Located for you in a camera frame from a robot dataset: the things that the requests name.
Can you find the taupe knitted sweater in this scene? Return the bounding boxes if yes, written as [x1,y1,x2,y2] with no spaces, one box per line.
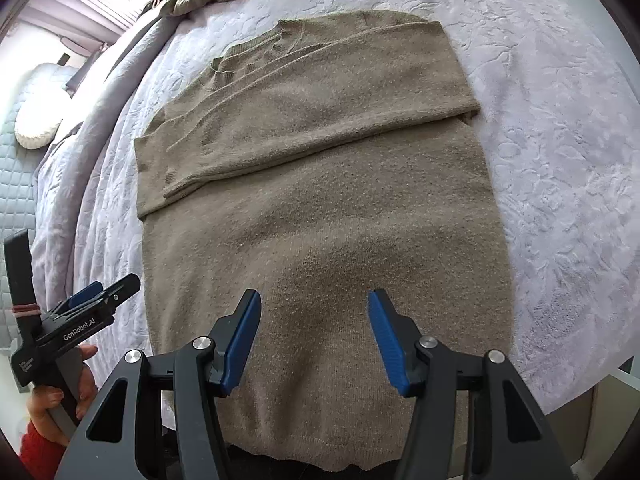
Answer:
[134,10,513,471]

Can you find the red left sleeve forearm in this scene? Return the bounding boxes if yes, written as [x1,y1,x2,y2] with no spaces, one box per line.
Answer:
[20,422,66,480]

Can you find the person's left hand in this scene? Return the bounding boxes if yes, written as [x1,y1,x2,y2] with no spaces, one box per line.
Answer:
[26,364,98,446]

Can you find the grey quilted mat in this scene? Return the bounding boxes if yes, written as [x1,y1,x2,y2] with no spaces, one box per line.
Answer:
[0,79,47,340]

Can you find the white slipper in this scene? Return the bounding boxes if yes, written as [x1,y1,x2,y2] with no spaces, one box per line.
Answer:
[14,63,77,150]

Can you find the lavender embossed bed cover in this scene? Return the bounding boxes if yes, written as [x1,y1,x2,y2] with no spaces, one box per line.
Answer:
[32,0,639,412]

